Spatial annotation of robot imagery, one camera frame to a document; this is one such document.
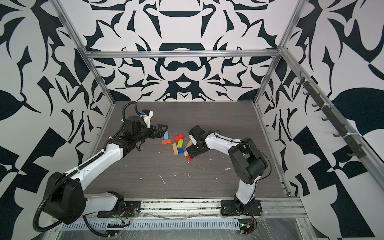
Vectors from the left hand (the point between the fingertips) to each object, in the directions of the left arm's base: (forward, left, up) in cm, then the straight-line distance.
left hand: (162, 123), depth 82 cm
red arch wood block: (+3, -8, -19) cm, 21 cm away
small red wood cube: (-13, -14, -19) cm, 27 cm away
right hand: (-7, -19, -19) cm, 27 cm away
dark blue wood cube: (-5, -9, -22) cm, 24 cm away
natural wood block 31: (-2, -14, -20) cm, 24 cm away
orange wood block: (+1, 0, -21) cm, 21 cm away
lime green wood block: (-1, -8, -20) cm, 22 cm away
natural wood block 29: (-5, -5, -20) cm, 21 cm away
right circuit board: (-45, -40, -22) cm, 64 cm away
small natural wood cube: (-9, -12, -19) cm, 24 cm away
